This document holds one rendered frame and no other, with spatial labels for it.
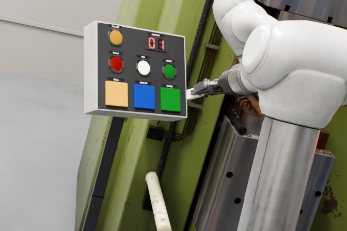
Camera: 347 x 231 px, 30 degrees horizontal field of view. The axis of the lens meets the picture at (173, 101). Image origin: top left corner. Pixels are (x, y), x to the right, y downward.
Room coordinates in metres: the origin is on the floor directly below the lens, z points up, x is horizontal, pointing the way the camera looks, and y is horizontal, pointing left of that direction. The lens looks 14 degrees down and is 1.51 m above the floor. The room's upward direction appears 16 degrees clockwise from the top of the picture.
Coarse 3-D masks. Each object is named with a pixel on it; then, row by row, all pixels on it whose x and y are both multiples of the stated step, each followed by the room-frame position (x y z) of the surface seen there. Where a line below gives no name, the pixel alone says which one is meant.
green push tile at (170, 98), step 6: (162, 90) 2.01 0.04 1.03; (168, 90) 2.03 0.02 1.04; (174, 90) 2.04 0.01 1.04; (162, 96) 2.00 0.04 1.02; (168, 96) 2.02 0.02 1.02; (174, 96) 2.03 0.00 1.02; (162, 102) 2.00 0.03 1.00; (168, 102) 2.01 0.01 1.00; (174, 102) 2.03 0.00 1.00; (162, 108) 1.99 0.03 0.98; (168, 108) 2.00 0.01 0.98; (174, 108) 2.02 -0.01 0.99; (180, 108) 2.03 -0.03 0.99
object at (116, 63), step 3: (114, 57) 1.95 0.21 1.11; (117, 57) 1.96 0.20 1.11; (111, 60) 1.94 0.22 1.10; (114, 60) 1.94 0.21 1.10; (117, 60) 1.95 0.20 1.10; (120, 60) 1.96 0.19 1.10; (111, 63) 1.93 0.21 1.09; (114, 63) 1.94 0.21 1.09; (117, 63) 1.95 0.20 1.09; (120, 63) 1.95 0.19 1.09; (111, 66) 1.93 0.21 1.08; (114, 66) 1.94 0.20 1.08; (117, 66) 1.94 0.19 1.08; (120, 66) 1.95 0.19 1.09; (114, 69) 1.93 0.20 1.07; (117, 69) 1.94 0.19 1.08; (120, 69) 1.95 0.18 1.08
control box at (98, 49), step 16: (96, 32) 1.95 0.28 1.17; (128, 32) 2.02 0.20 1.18; (144, 32) 2.06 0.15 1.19; (160, 32) 2.10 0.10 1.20; (96, 48) 1.93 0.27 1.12; (112, 48) 1.96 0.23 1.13; (128, 48) 2.00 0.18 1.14; (144, 48) 2.04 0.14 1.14; (176, 48) 2.12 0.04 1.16; (96, 64) 1.90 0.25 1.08; (128, 64) 1.98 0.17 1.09; (160, 64) 2.05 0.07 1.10; (176, 64) 2.09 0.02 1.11; (96, 80) 1.89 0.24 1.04; (112, 80) 1.92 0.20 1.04; (128, 80) 1.95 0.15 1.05; (144, 80) 1.99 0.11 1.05; (160, 80) 2.03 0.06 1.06; (176, 80) 2.07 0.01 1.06; (96, 96) 1.87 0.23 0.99; (128, 96) 1.93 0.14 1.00; (96, 112) 1.88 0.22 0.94; (112, 112) 1.89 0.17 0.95; (128, 112) 1.91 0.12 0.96; (144, 112) 1.95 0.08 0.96; (160, 112) 1.99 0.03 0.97; (176, 112) 2.03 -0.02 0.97
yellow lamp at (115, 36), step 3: (114, 30) 1.99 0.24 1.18; (111, 33) 1.97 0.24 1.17; (114, 33) 1.98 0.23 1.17; (117, 33) 1.99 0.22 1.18; (111, 36) 1.97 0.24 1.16; (114, 36) 1.98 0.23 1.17; (117, 36) 1.98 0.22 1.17; (120, 36) 1.99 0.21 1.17; (111, 39) 1.97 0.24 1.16; (114, 39) 1.97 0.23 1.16; (117, 39) 1.98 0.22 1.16; (120, 39) 1.99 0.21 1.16; (114, 42) 1.97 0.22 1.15; (117, 42) 1.98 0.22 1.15; (120, 42) 1.98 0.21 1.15
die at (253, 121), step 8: (232, 96) 2.49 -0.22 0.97; (240, 96) 2.51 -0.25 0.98; (248, 96) 2.50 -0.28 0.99; (256, 96) 2.52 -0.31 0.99; (240, 104) 2.37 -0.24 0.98; (248, 104) 2.41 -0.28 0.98; (256, 104) 2.40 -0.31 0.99; (248, 112) 2.28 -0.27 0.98; (256, 112) 2.30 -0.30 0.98; (248, 120) 2.24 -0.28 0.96; (256, 120) 2.25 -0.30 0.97; (248, 128) 2.25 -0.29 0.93; (256, 128) 2.25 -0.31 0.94
